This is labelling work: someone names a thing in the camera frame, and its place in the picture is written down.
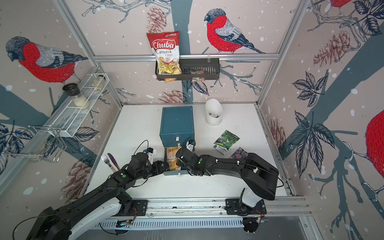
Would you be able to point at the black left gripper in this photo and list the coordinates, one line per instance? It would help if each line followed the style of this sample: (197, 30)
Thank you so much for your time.
(159, 164)

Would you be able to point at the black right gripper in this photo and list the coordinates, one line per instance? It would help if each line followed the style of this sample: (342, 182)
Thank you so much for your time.
(179, 163)

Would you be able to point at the orange shop picture seed bag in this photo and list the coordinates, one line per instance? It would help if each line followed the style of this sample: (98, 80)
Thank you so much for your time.
(172, 159)

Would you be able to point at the green gourd seed bag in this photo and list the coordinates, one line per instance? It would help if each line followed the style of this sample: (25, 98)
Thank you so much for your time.
(225, 142)

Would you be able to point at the flower seed bag pink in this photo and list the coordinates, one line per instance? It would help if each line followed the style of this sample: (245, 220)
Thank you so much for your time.
(238, 154)

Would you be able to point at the teal drawer cabinet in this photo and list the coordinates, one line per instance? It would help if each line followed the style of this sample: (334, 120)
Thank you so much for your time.
(177, 127)

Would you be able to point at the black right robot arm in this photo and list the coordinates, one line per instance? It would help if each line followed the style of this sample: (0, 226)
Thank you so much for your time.
(260, 176)

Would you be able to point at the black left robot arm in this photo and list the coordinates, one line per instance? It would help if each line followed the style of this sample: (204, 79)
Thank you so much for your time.
(71, 221)

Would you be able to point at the silver fork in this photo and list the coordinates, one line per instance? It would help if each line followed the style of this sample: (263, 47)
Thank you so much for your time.
(107, 162)

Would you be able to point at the white cylindrical cup holder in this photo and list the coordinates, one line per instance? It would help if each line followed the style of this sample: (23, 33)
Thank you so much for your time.
(214, 112)

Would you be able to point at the small white lid jar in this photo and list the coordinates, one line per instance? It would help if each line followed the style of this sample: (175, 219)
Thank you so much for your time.
(98, 83)

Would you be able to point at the snack packet in basket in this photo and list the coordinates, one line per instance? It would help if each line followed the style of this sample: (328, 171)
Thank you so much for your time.
(197, 79)

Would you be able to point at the black lid spice jar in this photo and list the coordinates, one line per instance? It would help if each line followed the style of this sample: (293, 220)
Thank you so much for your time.
(78, 99)

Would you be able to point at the red Chuba cassava chips bag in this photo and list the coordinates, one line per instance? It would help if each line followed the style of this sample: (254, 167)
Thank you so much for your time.
(166, 49)

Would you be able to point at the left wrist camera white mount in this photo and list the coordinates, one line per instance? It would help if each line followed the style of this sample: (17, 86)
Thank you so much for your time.
(151, 153)

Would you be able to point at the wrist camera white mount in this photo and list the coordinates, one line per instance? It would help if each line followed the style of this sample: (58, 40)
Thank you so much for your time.
(190, 145)
(151, 153)

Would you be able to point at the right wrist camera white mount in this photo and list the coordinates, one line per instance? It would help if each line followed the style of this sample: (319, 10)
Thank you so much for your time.
(190, 145)

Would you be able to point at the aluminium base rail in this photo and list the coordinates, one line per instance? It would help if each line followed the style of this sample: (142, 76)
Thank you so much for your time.
(191, 213)

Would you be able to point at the white wire wall shelf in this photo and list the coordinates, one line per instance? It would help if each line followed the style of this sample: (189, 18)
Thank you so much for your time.
(70, 118)

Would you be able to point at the chrome wire hook rack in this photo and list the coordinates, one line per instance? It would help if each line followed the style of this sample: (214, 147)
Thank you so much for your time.
(33, 143)

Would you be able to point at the black hanging wire basket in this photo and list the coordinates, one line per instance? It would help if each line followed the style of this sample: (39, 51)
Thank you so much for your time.
(210, 66)

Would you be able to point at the aluminium horizontal back rail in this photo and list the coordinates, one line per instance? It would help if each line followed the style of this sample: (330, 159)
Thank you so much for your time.
(223, 57)

